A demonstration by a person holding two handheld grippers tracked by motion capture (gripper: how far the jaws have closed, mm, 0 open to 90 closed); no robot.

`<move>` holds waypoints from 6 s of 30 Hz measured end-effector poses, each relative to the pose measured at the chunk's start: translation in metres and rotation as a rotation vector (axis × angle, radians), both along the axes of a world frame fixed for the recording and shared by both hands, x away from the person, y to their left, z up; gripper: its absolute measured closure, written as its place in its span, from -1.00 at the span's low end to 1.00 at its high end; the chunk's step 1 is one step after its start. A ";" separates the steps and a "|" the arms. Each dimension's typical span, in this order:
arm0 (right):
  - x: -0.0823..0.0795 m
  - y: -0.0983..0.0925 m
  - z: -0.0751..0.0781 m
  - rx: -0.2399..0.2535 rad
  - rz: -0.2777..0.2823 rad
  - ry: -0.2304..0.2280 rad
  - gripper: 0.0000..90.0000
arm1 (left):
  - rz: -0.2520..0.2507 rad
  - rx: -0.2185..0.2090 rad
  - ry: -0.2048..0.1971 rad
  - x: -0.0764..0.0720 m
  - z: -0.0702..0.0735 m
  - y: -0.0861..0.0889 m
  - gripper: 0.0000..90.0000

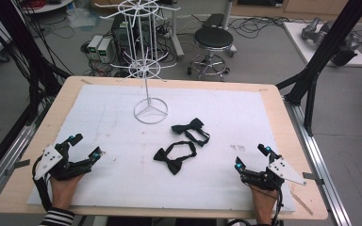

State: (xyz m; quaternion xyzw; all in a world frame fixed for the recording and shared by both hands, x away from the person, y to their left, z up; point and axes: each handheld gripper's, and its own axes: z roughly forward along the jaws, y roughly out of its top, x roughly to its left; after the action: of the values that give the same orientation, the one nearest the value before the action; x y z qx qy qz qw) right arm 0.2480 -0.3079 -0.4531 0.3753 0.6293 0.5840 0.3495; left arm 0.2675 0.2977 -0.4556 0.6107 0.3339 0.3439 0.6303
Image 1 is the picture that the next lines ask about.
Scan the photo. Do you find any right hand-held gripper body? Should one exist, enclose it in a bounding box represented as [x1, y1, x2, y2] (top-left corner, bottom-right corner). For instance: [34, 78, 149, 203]
[239, 152, 307, 192]

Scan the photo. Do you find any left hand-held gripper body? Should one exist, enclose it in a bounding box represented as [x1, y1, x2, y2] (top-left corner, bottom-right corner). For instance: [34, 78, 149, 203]
[33, 140, 93, 183]

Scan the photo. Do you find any black bow tie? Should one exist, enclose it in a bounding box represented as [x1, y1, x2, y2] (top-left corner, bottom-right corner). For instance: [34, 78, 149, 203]
[171, 117, 211, 148]
[153, 140, 198, 176]

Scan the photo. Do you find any white wire display rack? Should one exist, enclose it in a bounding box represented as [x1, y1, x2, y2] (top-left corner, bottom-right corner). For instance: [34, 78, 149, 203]
[93, 0, 182, 125]

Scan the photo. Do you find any person's left hand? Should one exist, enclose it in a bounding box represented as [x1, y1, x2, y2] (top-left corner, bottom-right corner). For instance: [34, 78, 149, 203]
[49, 173, 84, 211]

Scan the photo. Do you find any person's right hand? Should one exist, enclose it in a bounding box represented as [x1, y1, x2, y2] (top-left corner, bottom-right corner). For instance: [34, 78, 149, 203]
[249, 185, 279, 225]

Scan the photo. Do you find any thin wooden stick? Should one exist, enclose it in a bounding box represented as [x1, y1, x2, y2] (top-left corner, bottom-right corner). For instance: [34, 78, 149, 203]
[290, 189, 314, 217]

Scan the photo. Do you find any white foam mat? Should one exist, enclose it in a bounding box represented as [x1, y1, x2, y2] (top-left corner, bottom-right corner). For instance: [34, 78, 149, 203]
[27, 84, 296, 215]

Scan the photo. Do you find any grey power supply unit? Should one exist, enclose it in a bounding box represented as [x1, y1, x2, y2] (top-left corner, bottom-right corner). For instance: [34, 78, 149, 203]
[87, 35, 104, 60]
[97, 37, 116, 64]

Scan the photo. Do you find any black computer tower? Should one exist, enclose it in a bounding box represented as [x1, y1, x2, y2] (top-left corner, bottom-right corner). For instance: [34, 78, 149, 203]
[111, 13, 140, 59]

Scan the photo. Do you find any white floor board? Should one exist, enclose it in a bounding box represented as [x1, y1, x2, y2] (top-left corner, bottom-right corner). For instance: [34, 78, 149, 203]
[282, 21, 362, 69]

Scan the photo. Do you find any white plastic bag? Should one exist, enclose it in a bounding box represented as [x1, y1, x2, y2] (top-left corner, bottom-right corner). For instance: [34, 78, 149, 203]
[65, 8, 102, 29]

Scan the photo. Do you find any black round stool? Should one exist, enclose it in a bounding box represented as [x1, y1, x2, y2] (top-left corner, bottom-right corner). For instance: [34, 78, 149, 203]
[187, 26, 238, 83]

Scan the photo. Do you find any round white table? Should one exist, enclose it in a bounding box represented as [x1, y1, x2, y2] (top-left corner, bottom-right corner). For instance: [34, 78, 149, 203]
[22, 0, 74, 15]

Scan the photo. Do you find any black flat device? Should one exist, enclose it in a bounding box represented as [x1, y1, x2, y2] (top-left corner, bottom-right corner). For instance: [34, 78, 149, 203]
[202, 12, 225, 29]

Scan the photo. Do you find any grey metal stand leg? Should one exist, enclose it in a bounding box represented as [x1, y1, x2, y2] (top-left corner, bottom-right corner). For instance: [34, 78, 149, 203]
[166, 0, 186, 60]

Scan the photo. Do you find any wooden cabinet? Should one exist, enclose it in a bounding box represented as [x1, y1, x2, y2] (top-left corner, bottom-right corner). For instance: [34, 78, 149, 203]
[230, 0, 362, 24]

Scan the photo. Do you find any grey metal bracket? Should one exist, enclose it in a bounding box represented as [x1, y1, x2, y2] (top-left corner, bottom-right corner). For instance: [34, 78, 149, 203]
[302, 171, 325, 186]
[5, 159, 32, 177]

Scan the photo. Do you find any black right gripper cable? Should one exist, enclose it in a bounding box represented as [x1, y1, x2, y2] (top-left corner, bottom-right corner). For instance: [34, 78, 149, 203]
[227, 185, 285, 226]

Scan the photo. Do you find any aluminium rail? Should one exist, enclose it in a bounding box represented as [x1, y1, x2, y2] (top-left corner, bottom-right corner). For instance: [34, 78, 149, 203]
[0, 103, 55, 215]
[282, 97, 353, 226]

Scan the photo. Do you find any black frame post with cables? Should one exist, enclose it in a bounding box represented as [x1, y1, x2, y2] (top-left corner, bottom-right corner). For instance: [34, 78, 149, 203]
[0, 0, 74, 186]

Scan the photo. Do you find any black metal frame post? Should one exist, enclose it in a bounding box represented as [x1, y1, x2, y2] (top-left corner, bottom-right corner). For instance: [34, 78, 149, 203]
[275, 0, 362, 137]

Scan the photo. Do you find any grey metal post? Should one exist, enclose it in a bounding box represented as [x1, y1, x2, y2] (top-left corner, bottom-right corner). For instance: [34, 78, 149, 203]
[221, 0, 239, 58]

